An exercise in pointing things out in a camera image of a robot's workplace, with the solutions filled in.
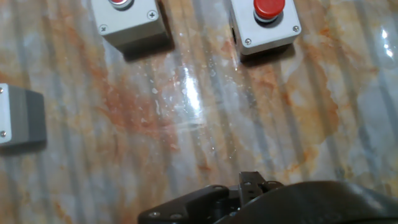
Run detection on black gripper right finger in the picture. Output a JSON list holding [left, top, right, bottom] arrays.
[[214, 180, 398, 224]]

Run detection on grey box red mushroom button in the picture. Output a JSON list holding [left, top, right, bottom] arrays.
[[229, 0, 302, 57]]

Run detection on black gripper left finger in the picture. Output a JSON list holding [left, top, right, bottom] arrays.
[[137, 170, 267, 224]]

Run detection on marble pattern orange mat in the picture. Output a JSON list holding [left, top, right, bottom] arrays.
[[0, 0, 398, 224]]

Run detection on grey box green flat button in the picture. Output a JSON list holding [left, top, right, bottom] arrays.
[[0, 83, 47, 147]]

